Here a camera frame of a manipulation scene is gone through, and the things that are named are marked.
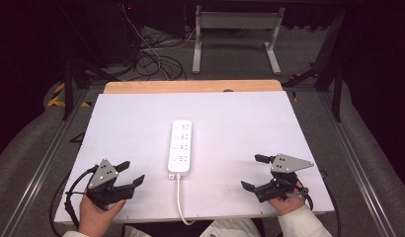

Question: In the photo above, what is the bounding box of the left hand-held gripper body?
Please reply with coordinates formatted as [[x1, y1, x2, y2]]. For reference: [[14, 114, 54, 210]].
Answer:
[[85, 158, 135, 210]]

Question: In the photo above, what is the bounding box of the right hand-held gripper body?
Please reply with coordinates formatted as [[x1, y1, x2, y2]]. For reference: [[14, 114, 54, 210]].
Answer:
[[255, 153, 315, 203]]

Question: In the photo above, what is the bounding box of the person's right hand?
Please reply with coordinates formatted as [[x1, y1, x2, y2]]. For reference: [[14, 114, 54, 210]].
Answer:
[[267, 189, 307, 217]]

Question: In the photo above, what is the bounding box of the person's left hand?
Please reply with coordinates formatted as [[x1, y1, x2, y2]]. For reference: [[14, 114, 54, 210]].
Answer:
[[77, 195, 127, 237]]

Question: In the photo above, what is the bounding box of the white board sheet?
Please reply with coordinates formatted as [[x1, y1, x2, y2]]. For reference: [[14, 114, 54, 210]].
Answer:
[[53, 90, 335, 225]]

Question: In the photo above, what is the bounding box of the person's lap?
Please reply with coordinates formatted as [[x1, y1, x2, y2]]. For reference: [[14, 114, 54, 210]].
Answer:
[[121, 217, 268, 237]]

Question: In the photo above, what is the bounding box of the white power strip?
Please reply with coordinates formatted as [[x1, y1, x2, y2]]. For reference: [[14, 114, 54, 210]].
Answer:
[[167, 118, 194, 181]]

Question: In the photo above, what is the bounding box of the yellow black hazard tape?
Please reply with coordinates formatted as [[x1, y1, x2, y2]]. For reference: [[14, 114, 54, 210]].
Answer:
[[46, 82, 93, 109]]

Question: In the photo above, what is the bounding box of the black metal stand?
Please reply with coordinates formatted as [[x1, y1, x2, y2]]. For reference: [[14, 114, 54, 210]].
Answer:
[[56, 3, 122, 121], [283, 6, 348, 123]]

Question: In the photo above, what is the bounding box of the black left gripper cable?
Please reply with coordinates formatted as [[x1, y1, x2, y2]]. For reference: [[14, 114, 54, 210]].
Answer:
[[47, 165, 100, 237]]

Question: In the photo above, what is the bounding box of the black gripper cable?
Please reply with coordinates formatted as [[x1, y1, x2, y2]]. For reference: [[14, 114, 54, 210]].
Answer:
[[293, 169, 343, 237], [47, 165, 100, 237]]

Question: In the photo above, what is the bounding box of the white power strip cable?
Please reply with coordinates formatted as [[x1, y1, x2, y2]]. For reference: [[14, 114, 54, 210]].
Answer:
[[175, 173, 197, 227]]

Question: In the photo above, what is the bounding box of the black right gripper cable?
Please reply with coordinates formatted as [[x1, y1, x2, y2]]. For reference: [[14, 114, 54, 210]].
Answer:
[[293, 169, 343, 237]]

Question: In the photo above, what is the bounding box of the grey metal floor rail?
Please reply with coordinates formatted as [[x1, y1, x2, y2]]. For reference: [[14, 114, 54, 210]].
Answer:
[[0, 88, 90, 237], [317, 90, 397, 237]]

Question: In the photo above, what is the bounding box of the tangle of black floor cables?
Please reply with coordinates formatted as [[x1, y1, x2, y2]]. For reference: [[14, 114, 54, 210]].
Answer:
[[122, 6, 251, 82]]

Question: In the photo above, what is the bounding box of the white metal table frame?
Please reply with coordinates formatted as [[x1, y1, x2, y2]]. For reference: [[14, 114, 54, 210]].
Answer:
[[191, 4, 286, 76]]

